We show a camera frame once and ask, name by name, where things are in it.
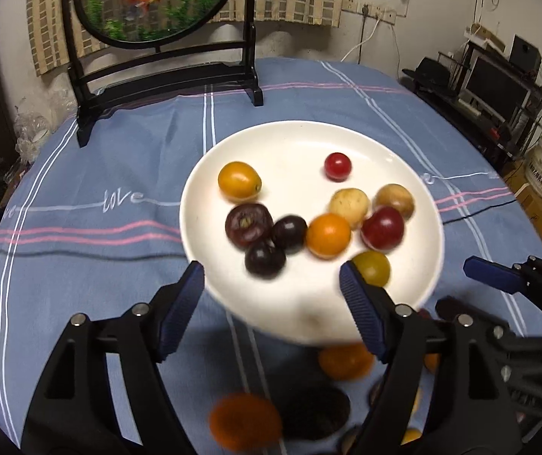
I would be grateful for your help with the large dark purple tomato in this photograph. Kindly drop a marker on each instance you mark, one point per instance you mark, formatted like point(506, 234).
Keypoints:
point(247, 225)

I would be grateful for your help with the green yellow citrus fruit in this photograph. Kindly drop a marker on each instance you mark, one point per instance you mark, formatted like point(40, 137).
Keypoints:
point(373, 268)

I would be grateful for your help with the flat beige box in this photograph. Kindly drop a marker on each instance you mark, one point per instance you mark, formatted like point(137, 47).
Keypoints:
point(482, 35)

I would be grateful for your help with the blue striped tablecloth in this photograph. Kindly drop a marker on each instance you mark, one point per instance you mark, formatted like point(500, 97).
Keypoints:
point(110, 294)

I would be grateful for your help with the small red cherry tomato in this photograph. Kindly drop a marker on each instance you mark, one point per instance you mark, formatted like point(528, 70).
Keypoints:
point(338, 166)

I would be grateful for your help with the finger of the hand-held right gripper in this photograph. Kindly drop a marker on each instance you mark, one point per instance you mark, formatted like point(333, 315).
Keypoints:
point(491, 275)
point(451, 305)

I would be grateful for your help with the smooth orange citrus fruit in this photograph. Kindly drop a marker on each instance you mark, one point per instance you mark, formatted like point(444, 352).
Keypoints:
point(328, 236)
point(347, 360)

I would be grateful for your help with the round goldfish screen black stand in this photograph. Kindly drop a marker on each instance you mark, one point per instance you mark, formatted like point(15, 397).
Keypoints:
point(157, 9)

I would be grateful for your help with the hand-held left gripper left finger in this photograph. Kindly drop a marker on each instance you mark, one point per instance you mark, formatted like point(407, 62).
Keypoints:
point(183, 313)

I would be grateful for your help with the black computer monitor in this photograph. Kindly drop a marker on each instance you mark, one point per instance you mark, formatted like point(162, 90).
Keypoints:
point(493, 85)

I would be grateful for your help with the clear plastic bag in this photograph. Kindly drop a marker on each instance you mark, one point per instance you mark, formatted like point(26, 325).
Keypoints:
point(29, 128)

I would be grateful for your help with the white wall socket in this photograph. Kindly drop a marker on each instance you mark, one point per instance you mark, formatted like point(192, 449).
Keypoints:
point(352, 4)

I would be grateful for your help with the orange mandarin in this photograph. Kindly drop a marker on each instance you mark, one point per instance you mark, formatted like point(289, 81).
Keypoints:
point(429, 362)
point(245, 422)

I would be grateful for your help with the black hat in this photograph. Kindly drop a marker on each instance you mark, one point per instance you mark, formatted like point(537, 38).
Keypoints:
point(429, 71)

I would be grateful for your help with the yellow orange citrus fruit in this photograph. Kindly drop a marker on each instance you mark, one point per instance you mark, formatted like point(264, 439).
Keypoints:
point(239, 181)

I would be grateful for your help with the large red plum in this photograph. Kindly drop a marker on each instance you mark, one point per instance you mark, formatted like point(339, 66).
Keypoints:
point(425, 313)

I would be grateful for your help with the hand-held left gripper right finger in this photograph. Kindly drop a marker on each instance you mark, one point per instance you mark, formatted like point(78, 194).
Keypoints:
point(363, 313)

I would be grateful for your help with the black desk with monitor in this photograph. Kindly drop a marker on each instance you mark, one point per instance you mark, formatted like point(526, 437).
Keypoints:
point(489, 137)

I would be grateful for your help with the white oval plate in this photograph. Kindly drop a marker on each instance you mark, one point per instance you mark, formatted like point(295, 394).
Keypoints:
point(275, 151)

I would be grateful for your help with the tan oval fruit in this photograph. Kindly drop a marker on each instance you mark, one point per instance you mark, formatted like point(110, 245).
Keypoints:
point(394, 199)

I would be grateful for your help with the white wall socket strip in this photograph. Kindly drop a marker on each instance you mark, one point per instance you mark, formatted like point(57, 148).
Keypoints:
point(382, 12)

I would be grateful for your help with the small cardboard box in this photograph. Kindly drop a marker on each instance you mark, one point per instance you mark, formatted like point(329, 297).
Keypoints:
point(517, 180)

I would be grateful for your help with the pale cream round fruit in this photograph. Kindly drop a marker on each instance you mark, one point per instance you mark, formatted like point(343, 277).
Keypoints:
point(348, 204)

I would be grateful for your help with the black speaker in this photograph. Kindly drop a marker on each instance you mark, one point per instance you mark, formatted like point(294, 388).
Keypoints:
point(524, 54)

